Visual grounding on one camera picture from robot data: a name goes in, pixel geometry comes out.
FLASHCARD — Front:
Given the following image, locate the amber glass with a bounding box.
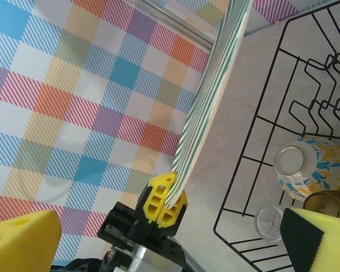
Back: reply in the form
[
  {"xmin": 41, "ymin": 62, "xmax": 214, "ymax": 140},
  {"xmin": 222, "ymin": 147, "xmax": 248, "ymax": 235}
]
[{"xmin": 303, "ymin": 190, "xmax": 340, "ymax": 220}]

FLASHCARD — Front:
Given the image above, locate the checkered colourful tablecloth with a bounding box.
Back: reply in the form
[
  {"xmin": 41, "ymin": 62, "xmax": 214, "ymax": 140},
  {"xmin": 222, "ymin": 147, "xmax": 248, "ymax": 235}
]
[{"xmin": 129, "ymin": 0, "xmax": 218, "ymax": 50}]

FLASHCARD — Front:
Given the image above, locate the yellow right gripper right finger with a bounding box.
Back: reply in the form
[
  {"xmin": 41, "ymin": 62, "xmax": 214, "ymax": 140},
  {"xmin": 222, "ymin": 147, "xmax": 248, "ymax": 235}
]
[{"xmin": 282, "ymin": 207, "xmax": 340, "ymax": 272}]

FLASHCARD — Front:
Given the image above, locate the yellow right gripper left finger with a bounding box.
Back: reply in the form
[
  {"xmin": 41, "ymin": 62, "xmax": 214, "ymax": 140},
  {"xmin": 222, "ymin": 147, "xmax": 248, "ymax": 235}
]
[{"xmin": 0, "ymin": 209, "xmax": 62, "ymax": 272}]

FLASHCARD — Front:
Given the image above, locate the black wire dish rack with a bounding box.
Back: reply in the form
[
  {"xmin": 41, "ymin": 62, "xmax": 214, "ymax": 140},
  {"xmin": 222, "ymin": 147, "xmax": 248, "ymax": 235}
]
[{"xmin": 213, "ymin": 0, "xmax": 340, "ymax": 272}]

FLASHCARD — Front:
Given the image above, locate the green striped rim plate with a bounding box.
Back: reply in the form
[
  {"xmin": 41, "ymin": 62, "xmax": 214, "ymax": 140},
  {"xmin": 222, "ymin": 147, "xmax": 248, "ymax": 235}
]
[{"xmin": 165, "ymin": 0, "xmax": 254, "ymax": 209}]

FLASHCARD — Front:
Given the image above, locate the small clear glass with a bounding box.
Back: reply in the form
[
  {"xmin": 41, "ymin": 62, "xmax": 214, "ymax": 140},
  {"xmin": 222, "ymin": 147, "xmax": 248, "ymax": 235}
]
[{"xmin": 254, "ymin": 206, "xmax": 286, "ymax": 242}]

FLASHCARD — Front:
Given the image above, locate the blue and yellow patterned cup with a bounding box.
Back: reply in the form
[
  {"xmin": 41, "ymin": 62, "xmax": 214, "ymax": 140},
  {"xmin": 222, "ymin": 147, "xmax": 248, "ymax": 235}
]
[{"xmin": 273, "ymin": 136, "xmax": 340, "ymax": 202}]

